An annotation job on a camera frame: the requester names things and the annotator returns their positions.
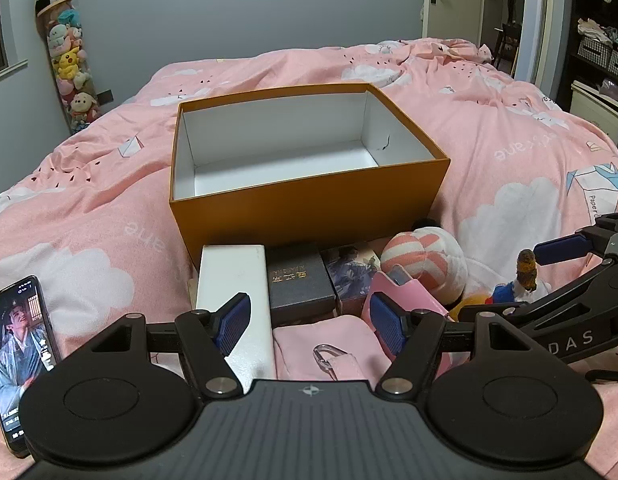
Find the pink plastic case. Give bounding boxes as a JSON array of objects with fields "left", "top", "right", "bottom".
[{"left": 361, "top": 262, "right": 448, "bottom": 362}]

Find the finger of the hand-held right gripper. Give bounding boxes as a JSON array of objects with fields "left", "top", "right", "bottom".
[
  {"left": 533, "top": 232, "right": 598, "bottom": 266},
  {"left": 459, "top": 259, "right": 618, "bottom": 324}
]

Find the small brown figurine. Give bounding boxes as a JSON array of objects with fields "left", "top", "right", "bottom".
[{"left": 516, "top": 249, "right": 539, "bottom": 291}]

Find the dark grey box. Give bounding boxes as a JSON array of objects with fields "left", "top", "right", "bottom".
[{"left": 266, "top": 250, "right": 338, "bottom": 327}]

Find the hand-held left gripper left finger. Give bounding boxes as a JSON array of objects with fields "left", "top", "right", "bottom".
[{"left": 86, "top": 292, "right": 253, "bottom": 400}]

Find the clear tube of plush toys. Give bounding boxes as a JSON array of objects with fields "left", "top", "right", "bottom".
[{"left": 36, "top": 2, "right": 100, "bottom": 136}]

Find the picture printed box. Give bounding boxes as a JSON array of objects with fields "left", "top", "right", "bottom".
[{"left": 320, "top": 245, "right": 386, "bottom": 317}]

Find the pink striped plush toy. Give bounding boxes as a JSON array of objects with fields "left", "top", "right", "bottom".
[{"left": 380, "top": 219, "right": 520, "bottom": 311}]

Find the white storage box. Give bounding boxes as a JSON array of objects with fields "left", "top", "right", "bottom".
[{"left": 569, "top": 80, "right": 618, "bottom": 142}]

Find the orange cardboard box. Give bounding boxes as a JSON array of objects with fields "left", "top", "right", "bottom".
[{"left": 169, "top": 82, "right": 451, "bottom": 274}]

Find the pale door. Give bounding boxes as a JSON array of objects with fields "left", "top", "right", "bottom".
[{"left": 423, "top": 0, "right": 491, "bottom": 44}]

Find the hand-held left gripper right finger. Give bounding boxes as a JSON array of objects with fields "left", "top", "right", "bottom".
[{"left": 370, "top": 291, "right": 540, "bottom": 400}]

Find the pink printed blanket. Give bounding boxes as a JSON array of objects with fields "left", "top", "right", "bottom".
[{"left": 0, "top": 37, "right": 618, "bottom": 480}]

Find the smartphone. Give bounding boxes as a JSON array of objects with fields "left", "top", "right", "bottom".
[{"left": 0, "top": 275, "right": 62, "bottom": 459}]

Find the dark wooden chair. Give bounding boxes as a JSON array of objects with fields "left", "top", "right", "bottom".
[{"left": 493, "top": 22, "right": 523, "bottom": 64}]

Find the pink cloth pouch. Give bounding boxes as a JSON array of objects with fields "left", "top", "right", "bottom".
[{"left": 273, "top": 314, "right": 406, "bottom": 382}]

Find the silver carabiner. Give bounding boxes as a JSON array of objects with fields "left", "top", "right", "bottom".
[{"left": 313, "top": 344, "right": 341, "bottom": 382}]

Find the long white box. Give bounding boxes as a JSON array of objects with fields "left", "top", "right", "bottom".
[{"left": 195, "top": 244, "right": 278, "bottom": 381}]

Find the blue yellow duck toy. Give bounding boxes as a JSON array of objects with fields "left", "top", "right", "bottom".
[{"left": 448, "top": 282, "right": 528, "bottom": 324}]

